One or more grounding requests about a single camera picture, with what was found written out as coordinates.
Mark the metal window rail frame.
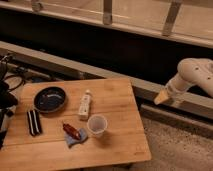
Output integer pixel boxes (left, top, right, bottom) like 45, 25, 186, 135
0, 0, 213, 49

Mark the black equipment with cables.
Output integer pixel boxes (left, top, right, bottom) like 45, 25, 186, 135
0, 55, 18, 149

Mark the white lying bottle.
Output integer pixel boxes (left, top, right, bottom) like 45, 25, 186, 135
78, 90, 91, 120

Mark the wooden table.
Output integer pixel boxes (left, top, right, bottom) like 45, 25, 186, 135
0, 78, 151, 171

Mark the clear plastic cup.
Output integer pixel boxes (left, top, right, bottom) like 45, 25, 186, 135
87, 114, 108, 137

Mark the blue folded cloth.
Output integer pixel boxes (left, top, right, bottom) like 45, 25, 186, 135
64, 128, 89, 149

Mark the dark blue round bowl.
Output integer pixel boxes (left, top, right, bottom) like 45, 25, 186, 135
34, 86, 66, 113

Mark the black white striped block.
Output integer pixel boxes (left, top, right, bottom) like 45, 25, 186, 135
27, 109, 42, 136

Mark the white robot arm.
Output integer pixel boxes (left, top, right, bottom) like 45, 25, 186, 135
154, 58, 213, 105

